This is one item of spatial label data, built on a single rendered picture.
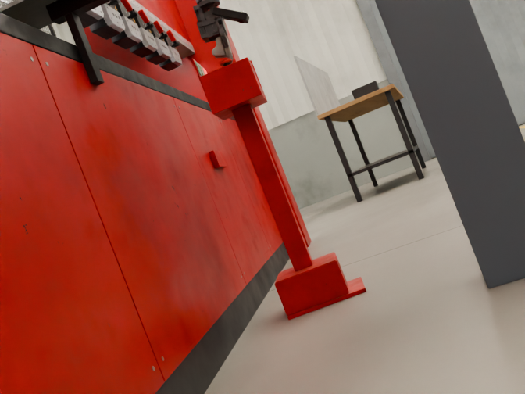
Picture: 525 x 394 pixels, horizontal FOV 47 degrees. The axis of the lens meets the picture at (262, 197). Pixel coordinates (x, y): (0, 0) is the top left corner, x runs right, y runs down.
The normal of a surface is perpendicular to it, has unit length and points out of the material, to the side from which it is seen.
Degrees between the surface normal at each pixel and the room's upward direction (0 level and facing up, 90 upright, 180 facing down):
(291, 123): 90
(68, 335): 90
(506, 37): 90
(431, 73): 90
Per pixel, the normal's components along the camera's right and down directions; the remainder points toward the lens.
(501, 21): -0.42, 0.16
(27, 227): 0.92, -0.36
